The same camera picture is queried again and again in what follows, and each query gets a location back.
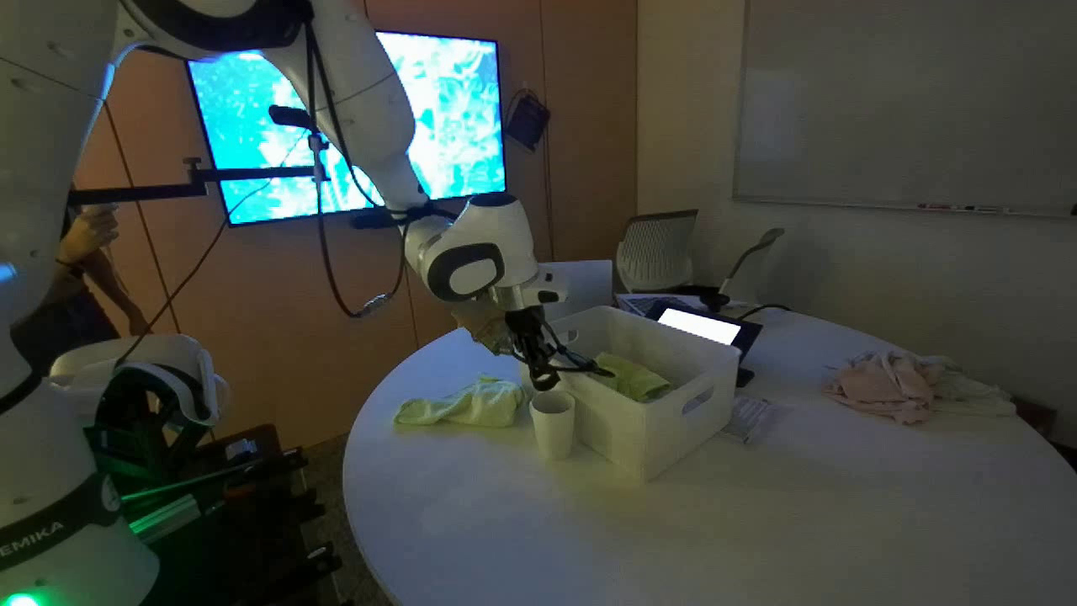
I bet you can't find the white paper cup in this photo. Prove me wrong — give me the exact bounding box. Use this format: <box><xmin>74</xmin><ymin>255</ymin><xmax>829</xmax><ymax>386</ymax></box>
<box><xmin>524</xmin><ymin>386</ymin><xmax>580</xmax><ymax>463</ymax></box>

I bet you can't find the black robot cart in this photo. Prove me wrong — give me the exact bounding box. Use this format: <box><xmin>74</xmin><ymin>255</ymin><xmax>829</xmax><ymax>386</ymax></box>
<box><xmin>89</xmin><ymin>422</ymin><xmax>341</xmax><ymax>606</ymax></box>

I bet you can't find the whiteboard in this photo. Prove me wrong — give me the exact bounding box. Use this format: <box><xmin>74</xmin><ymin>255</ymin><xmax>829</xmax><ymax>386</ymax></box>
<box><xmin>735</xmin><ymin>0</ymin><xmax>1077</xmax><ymax>219</ymax></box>

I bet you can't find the tablet with lit screen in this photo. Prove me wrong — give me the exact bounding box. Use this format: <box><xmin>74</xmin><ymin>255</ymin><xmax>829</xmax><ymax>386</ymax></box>
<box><xmin>654</xmin><ymin>302</ymin><xmax>769</xmax><ymax>390</ymax></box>

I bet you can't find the thin black cable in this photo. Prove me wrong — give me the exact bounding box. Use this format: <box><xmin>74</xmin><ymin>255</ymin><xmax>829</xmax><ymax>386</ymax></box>
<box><xmin>97</xmin><ymin>96</ymin><xmax>230</xmax><ymax>372</ymax></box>

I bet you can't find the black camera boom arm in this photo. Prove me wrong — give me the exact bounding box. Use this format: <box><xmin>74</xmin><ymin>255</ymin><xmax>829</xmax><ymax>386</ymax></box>
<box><xmin>64</xmin><ymin>159</ymin><xmax>330</xmax><ymax>212</ymax></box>

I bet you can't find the black wall device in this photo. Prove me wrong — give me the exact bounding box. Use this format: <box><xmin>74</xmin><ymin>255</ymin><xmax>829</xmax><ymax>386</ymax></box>
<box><xmin>508</xmin><ymin>86</ymin><xmax>555</xmax><ymax>151</ymax></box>

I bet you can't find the silver laptop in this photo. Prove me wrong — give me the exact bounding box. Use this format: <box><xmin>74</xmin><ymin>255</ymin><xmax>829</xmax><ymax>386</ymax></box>
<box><xmin>534</xmin><ymin>258</ymin><xmax>620</xmax><ymax>320</ymax></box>

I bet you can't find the wall mounted TV monitor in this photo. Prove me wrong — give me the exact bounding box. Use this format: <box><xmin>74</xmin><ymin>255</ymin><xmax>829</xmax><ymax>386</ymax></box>
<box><xmin>182</xmin><ymin>27</ymin><xmax>512</xmax><ymax>233</ymax></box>

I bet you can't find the black bag with strap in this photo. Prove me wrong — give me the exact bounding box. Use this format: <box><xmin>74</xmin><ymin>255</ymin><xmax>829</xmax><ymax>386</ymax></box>
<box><xmin>620</xmin><ymin>282</ymin><xmax>735</xmax><ymax>322</ymax></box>

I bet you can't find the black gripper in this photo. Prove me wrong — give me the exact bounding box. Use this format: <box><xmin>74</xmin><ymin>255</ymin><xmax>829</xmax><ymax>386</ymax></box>
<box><xmin>502</xmin><ymin>307</ymin><xmax>567</xmax><ymax>394</ymax></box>

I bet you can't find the pale green towel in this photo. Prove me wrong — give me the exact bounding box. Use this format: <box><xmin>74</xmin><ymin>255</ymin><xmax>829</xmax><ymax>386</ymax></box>
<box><xmin>390</xmin><ymin>372</ymin><xmax>533</xmax><ymax>433</ymax></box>

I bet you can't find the white VR headset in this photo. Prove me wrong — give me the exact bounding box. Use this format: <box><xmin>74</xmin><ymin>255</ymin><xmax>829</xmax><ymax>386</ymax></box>
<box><xmin>47</xmin><ymin>330</ymin><xmax>233</xmax><ymax>463</ymax></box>

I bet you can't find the pink cloth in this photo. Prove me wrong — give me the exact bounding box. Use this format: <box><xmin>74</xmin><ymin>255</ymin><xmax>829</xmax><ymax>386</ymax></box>
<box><xmin>832</xmin><ymin>348</ymin><xmax>949</xmax><ymax>432</ymax></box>

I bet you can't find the curved grey chair back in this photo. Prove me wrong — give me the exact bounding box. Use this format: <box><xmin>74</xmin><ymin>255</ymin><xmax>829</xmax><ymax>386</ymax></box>
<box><xmin>718</xmin><ymin>227</ymin><xmax>789</xmax><ymax>302</ymax></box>

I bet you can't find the black stereo camera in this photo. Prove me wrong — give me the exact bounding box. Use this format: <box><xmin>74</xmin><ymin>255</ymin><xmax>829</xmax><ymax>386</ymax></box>
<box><xmin>266</xmin><ymin>100</ymin><xmax>338</xmax><ymax>185</ymax></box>

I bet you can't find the small clear plastic packet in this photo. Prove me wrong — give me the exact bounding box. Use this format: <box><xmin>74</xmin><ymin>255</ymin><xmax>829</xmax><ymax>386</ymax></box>
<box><xmin>725</xmin><ymin>390</ymin><xmax>790</xmax><ymax>449</ymax></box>

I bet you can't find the person in dark clothes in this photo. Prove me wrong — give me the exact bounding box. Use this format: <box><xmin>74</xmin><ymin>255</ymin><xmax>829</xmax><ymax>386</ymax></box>
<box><xmin>14</xmin><ymin>204</ymin><xmax>156</xmax><ymax>350</ymax></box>

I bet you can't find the white plastic basket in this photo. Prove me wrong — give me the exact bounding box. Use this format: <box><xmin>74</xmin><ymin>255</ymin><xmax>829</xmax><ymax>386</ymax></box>
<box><xmin>560</xmin><ymin>302</ymin><xmax>744</xmax><ymax>486</ymax></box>

